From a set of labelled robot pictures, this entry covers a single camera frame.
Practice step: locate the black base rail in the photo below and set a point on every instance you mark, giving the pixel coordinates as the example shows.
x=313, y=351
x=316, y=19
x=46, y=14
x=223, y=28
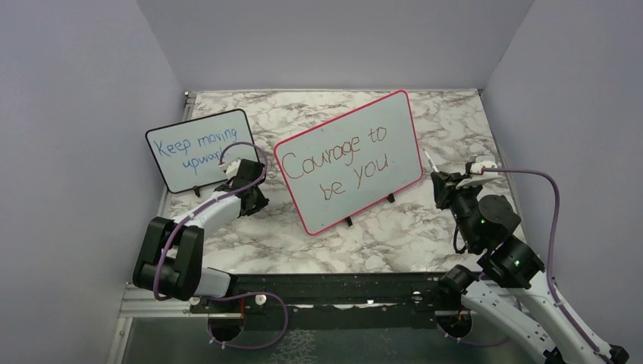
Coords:
x=338, y=302

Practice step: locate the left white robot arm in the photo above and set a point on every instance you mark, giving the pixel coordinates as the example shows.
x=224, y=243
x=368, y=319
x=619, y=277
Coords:
x=170, y=260

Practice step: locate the red framed whiteboard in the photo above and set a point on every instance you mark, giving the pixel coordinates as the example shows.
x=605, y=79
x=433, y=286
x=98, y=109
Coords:
x=346, y=165

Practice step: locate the black framed written whiteboard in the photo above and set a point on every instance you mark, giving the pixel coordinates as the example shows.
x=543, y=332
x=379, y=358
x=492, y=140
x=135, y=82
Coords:
x=187, y=154

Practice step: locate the white marker pen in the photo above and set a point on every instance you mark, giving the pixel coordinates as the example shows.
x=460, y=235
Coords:
x=431, y=163

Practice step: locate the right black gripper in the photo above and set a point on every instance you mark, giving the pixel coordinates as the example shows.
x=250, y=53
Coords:
x=446, y=184

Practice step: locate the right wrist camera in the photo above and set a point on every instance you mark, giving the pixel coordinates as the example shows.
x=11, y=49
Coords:
x=480, y=170

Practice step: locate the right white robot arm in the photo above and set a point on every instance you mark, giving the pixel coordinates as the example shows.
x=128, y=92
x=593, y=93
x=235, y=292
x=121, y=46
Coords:
x=515, y=290

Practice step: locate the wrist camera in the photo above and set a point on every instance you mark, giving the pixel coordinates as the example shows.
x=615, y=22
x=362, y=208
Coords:
x=230, y=169
x=480, y=170

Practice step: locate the aluminium frame rail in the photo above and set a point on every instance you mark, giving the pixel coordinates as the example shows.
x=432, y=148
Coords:
x=147, y=330

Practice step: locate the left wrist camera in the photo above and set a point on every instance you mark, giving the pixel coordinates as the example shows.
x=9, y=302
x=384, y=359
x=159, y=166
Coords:
x=230, y=169

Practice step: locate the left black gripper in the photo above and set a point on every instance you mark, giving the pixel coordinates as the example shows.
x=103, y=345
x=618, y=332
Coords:
x=261, y=201

